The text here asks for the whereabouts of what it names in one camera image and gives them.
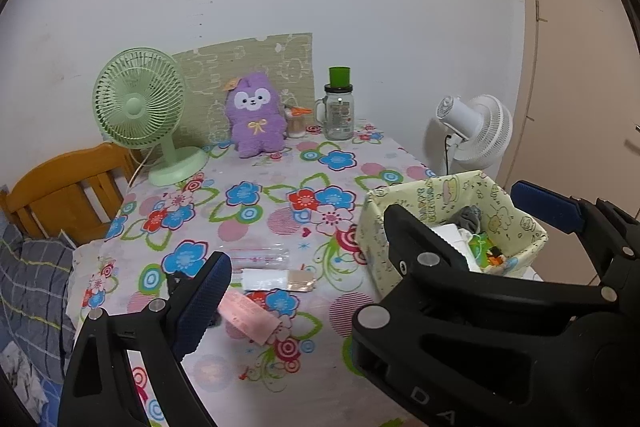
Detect white cloth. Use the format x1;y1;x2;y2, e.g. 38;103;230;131
435;223;473;258

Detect yellow patterned storage box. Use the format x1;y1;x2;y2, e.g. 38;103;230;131
356;170;548;303

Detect grey sock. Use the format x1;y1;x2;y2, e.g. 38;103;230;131
452;205;483;233

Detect clear plastic package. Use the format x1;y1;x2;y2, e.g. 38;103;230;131
227;247;291;270

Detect pink packet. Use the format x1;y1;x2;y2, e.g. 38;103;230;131
220;291;281;345

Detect green desk fan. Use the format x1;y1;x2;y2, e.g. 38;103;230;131
92;48;208;186

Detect glass jar with green lid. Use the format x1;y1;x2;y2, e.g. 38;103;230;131
315;66;356;141

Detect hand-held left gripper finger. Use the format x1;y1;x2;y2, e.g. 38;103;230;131
56;251;233;427

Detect green patterned board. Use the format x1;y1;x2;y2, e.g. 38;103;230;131
172;33;315;145

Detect beige wooden door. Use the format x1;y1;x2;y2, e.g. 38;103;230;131
505;0;640;288

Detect plaid grey bedding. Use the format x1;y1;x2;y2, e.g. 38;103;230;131
0;222;76;378

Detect small jar with orange bow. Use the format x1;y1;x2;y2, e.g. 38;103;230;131
284;99;311;138

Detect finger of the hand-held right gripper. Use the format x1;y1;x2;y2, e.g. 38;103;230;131
352;205;618;338
510;180;640;308

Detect purple plush toy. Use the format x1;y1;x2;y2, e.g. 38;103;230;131
223;73;287;158

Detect white standing fan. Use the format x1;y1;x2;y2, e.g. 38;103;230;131
434;94;514;178

